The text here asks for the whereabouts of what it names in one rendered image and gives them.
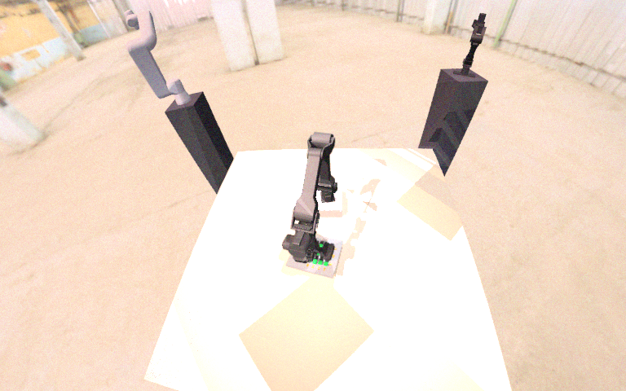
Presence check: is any white switch panel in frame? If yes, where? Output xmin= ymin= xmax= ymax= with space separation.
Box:
xmin=286 ymin=235 xmax=343 ymax=279

